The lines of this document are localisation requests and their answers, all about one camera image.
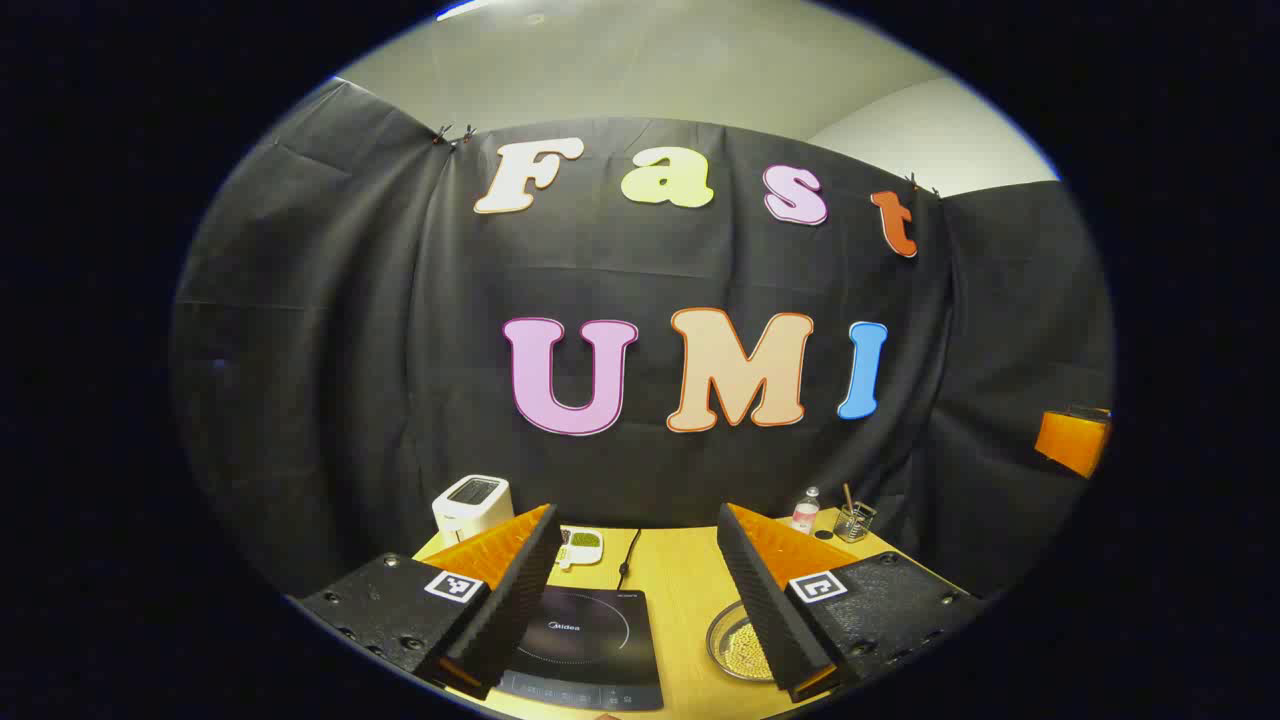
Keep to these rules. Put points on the black backdrop cloth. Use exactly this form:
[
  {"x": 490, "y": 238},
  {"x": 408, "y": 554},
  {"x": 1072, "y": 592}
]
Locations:
[{"x": 350, "y": 350}]

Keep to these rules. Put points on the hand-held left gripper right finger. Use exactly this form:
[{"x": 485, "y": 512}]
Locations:
[{"x": 765, "y": 610}]

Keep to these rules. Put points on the white divided dish of beans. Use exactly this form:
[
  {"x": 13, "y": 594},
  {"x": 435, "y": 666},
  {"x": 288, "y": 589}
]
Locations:
[{"x": 585, "y": 545}]

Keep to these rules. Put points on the black induction cooktop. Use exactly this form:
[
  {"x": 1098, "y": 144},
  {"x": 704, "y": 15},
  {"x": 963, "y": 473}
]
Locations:
[{"x": 590, "y": 650}]

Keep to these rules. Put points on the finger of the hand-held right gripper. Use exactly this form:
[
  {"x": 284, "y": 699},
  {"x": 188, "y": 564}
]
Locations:
[{"x": 1072, "y": 442}]

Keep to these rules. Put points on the clear bottle with pink label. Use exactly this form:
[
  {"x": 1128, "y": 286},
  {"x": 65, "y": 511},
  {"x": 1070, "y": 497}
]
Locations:
[{"x": 805, "y": 515}]

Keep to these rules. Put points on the white toaster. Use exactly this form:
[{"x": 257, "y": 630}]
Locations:
[{"x": 470, "y": 505}]

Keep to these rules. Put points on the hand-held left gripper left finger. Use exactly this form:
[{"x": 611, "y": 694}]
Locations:
[{"x": 520, "y": 600}]

